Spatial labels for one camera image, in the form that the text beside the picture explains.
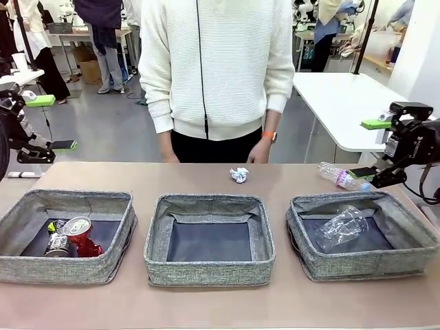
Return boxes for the clear plastic cup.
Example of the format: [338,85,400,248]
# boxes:
[315,204,370,250]

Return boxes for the plastic bottle with pink label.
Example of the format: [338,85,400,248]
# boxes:
[316,161,371,192]

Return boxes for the person's right forearm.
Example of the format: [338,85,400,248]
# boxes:
[140,68,175,154]

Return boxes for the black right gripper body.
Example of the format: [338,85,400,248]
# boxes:
[383,115,440,169]

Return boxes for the grey fabric basket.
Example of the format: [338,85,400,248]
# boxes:
[0,188,138,285]
[285,190,440,283]
[143,193,276,287]

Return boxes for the white paper ball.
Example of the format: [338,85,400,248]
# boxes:
[229,166,250,185]

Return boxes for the bystander in light blue jacket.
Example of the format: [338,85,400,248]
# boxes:
[384,0,417,28]

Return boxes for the bystander in cream jacket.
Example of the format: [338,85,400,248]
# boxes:
[0,0,72,105]

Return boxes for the wooden top work table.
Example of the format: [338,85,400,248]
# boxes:
[44,28,133,78]

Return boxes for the bystander in dark blue top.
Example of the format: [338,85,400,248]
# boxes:
[73,0,125,94]

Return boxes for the black stand pole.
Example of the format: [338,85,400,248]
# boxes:
[12,0,38,72]
[353,0,379,75]

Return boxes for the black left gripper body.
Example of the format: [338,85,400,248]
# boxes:
[0,106,37,152]

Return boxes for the black right arm cable sleeve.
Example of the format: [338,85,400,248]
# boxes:
[401,164,440,206]

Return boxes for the crushed red drink can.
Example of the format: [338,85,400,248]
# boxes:
[65,215,104,258]

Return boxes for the large white desk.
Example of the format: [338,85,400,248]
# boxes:
[291,71,440,173]

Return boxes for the thin black hanging cable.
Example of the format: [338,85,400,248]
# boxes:
[36,80,56,145]

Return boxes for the person's left forearm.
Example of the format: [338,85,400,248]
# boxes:
[263,68,296,135]

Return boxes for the white paper cup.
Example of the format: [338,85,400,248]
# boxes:
[11,52,28,72]

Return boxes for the person's left hand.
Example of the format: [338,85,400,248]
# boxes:
[246,140,272,164]

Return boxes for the brown cardboard box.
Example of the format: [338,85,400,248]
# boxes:
[78,60,103,85]

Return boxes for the black trousers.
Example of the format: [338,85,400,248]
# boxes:
[170,126,264,164]

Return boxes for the white knit zip sweater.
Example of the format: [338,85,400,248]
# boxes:
[139,0,296,142]

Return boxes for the bystander in blue shirt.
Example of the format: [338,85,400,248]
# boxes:
[311,0,349,73]

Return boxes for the crushed black drink can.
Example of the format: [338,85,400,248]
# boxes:
[43,219,72,258]

